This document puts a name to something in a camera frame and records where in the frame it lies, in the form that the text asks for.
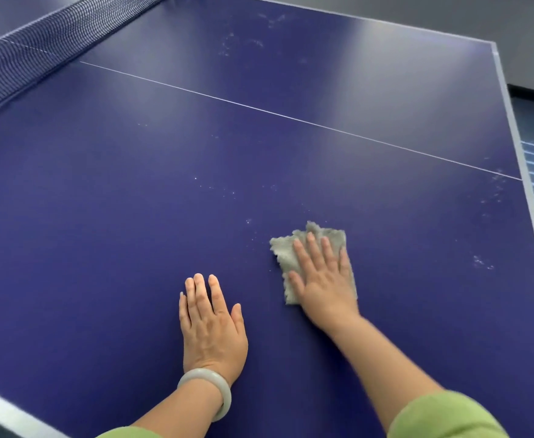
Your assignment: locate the person's left hand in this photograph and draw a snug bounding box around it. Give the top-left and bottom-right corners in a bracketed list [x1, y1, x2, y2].
[179, 273, 249, 386]

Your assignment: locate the person's right forearm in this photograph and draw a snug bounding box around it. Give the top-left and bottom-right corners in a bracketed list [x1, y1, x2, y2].
[328, 314, 446, 432]

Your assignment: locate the white jade bracelet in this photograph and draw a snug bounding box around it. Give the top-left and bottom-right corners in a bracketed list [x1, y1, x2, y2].
[177, 368, 232, 423]

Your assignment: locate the person's left forearm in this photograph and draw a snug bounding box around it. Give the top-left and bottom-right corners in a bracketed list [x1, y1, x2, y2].
[132, 389, 224, 438]

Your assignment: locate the dark table tennis net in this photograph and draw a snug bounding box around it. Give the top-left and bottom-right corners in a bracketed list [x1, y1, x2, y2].
[0, 0, 169, 122]

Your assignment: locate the grey cleaning cloth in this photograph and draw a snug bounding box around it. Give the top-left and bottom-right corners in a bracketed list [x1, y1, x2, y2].
[269, 221, 359, 306]

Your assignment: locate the blue table tennis table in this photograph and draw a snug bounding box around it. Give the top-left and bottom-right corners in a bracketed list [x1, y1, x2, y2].
[0, 0, 534, 438]

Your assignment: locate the person's right hand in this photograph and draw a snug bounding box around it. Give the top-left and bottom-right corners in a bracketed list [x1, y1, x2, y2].
[288, 232, 361, 336]

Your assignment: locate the green right sleeve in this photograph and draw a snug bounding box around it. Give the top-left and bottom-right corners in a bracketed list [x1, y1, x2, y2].
[387, 391, 510, 438]

